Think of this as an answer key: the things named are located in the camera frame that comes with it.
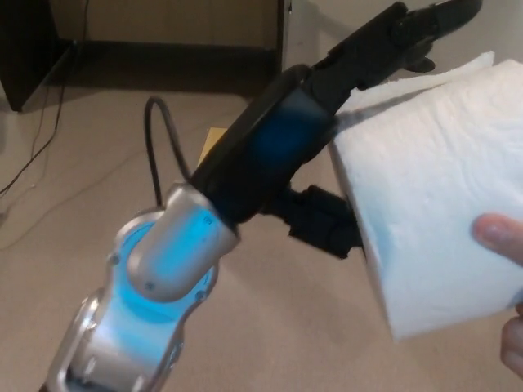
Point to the white toilet paper roll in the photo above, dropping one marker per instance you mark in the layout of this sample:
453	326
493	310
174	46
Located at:
429	163

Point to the dark brown wooden desk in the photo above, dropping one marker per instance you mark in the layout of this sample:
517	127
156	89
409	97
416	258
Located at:
24	49

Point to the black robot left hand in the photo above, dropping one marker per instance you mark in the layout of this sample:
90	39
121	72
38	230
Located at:
265	139

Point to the yellow paper sheet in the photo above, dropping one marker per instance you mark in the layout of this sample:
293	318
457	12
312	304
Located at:
210	143

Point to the person's bare hand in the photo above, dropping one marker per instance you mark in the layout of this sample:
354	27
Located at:
498	232

